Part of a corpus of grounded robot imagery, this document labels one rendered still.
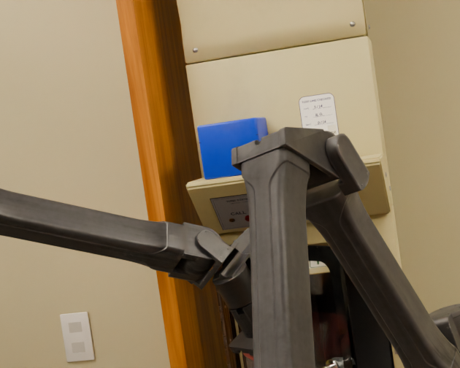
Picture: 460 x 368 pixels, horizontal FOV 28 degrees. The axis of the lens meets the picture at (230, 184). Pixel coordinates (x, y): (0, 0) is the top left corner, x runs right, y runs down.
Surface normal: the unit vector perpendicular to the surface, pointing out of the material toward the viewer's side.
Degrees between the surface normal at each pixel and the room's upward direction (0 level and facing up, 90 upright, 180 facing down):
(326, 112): 90
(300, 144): 77
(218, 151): 90
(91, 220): 54
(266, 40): 90
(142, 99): 90
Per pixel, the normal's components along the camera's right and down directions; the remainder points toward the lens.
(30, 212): 0.41, -0.54
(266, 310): -0.63, -0.34
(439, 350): 0.67, -0.39
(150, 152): -0.21, 0.08
